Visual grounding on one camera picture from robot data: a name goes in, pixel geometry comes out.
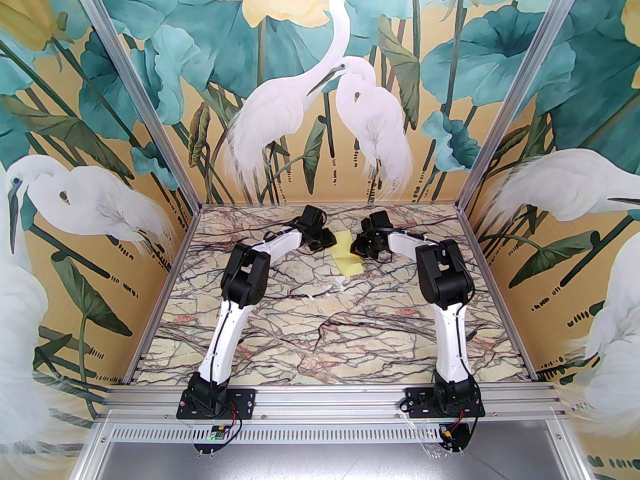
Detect pale yellow paper sheet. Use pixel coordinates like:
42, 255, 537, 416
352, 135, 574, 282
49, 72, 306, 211
330, 229, 364, 278

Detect grey sheet metal tray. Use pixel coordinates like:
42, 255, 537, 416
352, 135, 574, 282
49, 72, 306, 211
75, 440, 593, 480

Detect perforated metal strip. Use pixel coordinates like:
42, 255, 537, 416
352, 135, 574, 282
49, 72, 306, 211
97, 422, 561, 444

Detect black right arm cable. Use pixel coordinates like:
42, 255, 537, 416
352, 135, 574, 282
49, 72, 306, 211
361, 223, 431, 264

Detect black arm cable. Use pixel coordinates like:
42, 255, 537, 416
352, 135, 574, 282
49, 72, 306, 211
260, 218, 306, 256
361, 223, 431, 264

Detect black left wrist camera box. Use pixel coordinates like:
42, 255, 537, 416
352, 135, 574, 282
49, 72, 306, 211
300, 205, 327, 229

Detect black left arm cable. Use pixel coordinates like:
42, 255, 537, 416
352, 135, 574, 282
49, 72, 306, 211
260, 218, 306, 256

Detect thin aluminium table edge rail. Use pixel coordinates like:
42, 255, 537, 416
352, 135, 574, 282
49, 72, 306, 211
120, 207, 203, 385
456, 207, 540, 383

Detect wide aluminium frame rail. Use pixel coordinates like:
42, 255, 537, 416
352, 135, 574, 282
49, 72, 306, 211
95, 385, 571, 424

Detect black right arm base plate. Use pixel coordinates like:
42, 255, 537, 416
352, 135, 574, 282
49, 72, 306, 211
403, 386, 486, 419

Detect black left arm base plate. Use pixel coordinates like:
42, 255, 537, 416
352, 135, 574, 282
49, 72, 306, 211
177, 387, 257, 420

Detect red and black wire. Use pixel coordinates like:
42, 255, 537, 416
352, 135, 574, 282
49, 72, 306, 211
225, 402, 247, 441
440, 415, 476, 441

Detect aluminium frame post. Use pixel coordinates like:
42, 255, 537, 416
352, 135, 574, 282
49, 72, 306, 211
66, 0, 203, 211
456, 0, 593, 211

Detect black mounting bracket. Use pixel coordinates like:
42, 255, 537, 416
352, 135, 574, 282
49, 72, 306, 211
435, 418, 476, 455
192, 440, 233, 455

